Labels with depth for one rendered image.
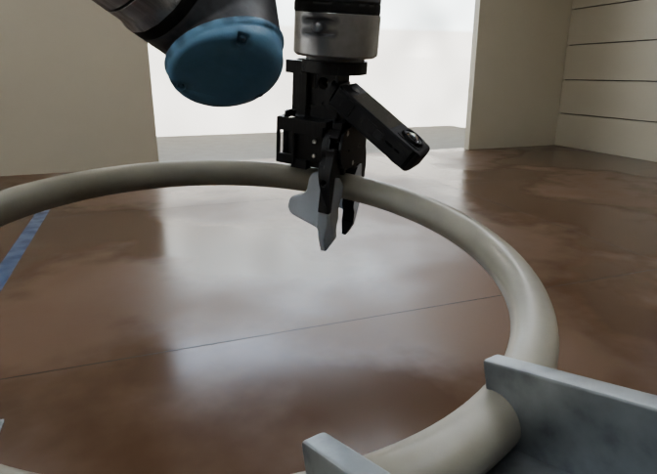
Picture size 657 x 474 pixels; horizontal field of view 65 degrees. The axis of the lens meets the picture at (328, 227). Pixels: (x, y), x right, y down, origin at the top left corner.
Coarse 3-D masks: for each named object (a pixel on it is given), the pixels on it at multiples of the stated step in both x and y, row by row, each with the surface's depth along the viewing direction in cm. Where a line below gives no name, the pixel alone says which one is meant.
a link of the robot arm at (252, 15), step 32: (96, 0) 35; (128, 0) 34; (160, 0) 35; (192, 0) 35; (224, 0) 37; (256, 0) 39; (160, 32) 37; (192, 32) 36; (224, 32) 36; (256, 32) 37; (192, 64) 38; (224, 64) 39; (256, 64) 39; (192, 96) 41; (224, 96) 42; (256, 96) 43
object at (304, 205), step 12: (312, 180) 58; (336, 180) 57; (312, 192) 59; (336, 192) 57; (288, 204) 60; (300, 204) 60; (312, 204) 59; (336, 204) 58; (300, 216) 60; (312, 216) 59; (324, 216) 57; (336, 216) 59; (324, 228) 58; (324, 240) 59
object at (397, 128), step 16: (336, 96) 54; (352, 96) 54; (368, 96) 56; (352, 112) 54; (368, 112) 53; (384, 112) 55; (368, 128) 54; (384, 128) 53; (400, 128) 55; (384, 144) 53; (400, 144) 53; (416, 144) 53; (400, 160) 53; (416, 160) 53
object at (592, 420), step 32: (512, 384) 25; (544, 384) 24; (576, 384) 23; (608, 384) 22; (544, 416) 24; (576, 416) 23; (608, 416) 21; (640, 416) 20; (320, 448) 20; (544, 448) 24; (576, 448) 23; (608, 448) 22; (640, 448) 21
